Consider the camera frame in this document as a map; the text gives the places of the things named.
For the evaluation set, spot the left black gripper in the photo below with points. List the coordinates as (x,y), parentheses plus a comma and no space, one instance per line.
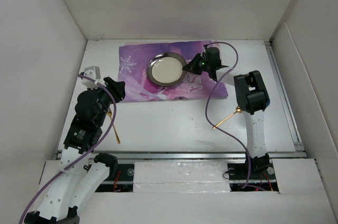
(116,88)

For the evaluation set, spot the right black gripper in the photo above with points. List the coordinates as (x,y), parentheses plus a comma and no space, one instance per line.
(191,66)

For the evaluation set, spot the gold fork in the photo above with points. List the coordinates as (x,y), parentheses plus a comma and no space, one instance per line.
(109,114)

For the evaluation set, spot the steel plate with cream centre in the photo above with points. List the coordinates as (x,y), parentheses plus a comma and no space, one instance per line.
(166,69)

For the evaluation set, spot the purple Elsa cloth placemat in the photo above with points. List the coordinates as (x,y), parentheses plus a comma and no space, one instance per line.
(133,62)

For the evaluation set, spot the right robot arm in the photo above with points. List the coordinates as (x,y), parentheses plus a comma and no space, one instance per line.
(251,96)

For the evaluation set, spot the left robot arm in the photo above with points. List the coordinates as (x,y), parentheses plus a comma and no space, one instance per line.
(63,197)

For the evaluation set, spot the gold spoon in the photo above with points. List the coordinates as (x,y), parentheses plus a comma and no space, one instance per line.
(237,110)

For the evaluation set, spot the white foam block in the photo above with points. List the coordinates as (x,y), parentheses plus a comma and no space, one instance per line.
(180,177)

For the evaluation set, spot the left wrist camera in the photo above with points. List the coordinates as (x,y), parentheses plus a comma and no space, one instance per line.
(92,73)

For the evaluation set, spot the aluminium front rail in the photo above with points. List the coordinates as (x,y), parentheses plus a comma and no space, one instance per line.
(188,155)

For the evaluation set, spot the aluminium rail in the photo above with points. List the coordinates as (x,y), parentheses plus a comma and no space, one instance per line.
(188,155)
(297,141)

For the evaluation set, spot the aluminium right side rail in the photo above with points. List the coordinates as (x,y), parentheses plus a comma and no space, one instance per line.
(297,141)

